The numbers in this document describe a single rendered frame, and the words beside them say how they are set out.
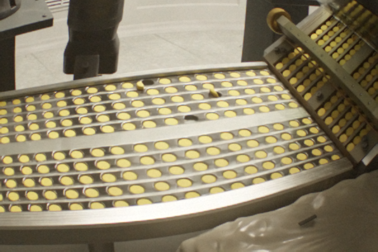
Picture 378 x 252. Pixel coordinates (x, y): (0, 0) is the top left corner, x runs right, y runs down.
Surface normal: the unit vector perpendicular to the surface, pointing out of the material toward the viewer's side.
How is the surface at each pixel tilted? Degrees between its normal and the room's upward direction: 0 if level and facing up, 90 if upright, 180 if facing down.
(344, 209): 17
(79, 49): 87
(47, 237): 90
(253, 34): 90
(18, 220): 0
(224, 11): 90
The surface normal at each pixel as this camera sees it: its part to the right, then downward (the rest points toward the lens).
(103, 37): 0.05, 0.64
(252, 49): -0.89, 0.16
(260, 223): 0.09, -0.57
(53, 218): 0.09, -0.85
